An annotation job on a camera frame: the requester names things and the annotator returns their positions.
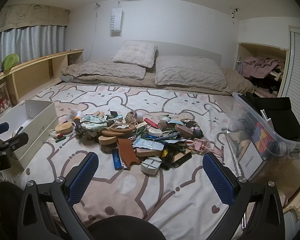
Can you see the red dress doll in case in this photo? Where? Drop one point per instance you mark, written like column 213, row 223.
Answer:
column 5, row 102

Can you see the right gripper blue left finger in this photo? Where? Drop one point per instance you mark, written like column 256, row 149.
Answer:
column 68, row 191

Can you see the jute twine ball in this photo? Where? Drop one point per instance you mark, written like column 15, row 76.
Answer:
column 130, row 117

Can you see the blue lighter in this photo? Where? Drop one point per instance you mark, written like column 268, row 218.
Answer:
column 116, row 159

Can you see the fluffy cream pillow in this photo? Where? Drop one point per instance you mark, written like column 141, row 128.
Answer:
column 136, row 52

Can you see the beige folded quilt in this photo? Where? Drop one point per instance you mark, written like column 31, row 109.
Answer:
column 105, row 68

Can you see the green plush toy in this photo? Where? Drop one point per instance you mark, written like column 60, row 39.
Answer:
column 10, row 61

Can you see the clear plastic storage bin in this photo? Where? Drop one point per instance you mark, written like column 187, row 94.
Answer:
column 269, row 123

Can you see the white Chanel box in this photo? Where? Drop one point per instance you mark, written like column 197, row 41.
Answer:
column 250, row 161

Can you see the oval wooden box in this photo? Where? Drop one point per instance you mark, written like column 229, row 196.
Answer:
column 64, row 128

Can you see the round cork block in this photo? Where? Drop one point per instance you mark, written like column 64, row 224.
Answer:
column 106, row 140

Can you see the beige printed curtain valance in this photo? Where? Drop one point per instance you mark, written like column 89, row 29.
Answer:
column 29, row 15

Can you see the pile of clothes in closet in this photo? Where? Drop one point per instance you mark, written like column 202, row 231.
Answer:
column 264, row 73

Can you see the wooden bedside shelf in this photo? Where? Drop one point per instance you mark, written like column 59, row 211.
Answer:
column 26, row 79

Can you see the pink phone holder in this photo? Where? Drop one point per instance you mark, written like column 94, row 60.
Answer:
column 202, row 147

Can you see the white grey plastic gadget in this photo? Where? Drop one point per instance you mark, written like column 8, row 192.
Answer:
column 151, row 165

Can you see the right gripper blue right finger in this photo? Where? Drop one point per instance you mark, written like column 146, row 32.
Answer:
column 232, row 191

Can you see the beige quilted pillow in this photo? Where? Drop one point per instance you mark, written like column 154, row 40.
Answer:
column 190, row 71

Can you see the brown leather sleeve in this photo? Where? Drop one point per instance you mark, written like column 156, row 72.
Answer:
column 127, row 153

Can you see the green clothespin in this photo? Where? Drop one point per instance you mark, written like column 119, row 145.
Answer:
column 60, row 139

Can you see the white louvered closet door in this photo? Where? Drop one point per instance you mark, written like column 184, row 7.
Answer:
column 291, row 87

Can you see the white storage box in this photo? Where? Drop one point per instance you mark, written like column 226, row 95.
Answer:
column 34, row 117

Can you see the floral fabric pouch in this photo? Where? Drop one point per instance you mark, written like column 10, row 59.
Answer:
column 93, row 123

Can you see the black lighter with gold text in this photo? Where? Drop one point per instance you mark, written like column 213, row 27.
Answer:
column 180, row 158

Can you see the grey blue curtain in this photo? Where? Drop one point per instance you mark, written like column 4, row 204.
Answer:
column 32, row 42

